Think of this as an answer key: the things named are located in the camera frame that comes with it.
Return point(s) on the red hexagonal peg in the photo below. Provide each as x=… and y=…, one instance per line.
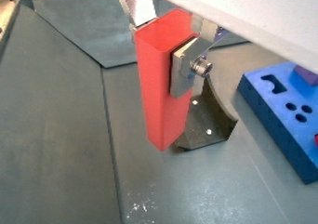
x=315, y=140

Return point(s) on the red rectangular block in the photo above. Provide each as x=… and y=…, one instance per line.
x=155, y=42

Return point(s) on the purple rectangular block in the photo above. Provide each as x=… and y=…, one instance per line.
x=307, y=75

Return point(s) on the blue shape board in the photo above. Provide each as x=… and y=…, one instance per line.
x=285, y=104

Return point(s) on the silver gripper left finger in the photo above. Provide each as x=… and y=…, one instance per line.
x=139, y=11

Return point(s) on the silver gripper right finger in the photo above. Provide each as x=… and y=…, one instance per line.
x=188, y=58

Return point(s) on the black curved holder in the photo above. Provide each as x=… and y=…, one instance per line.
x=210, y=123

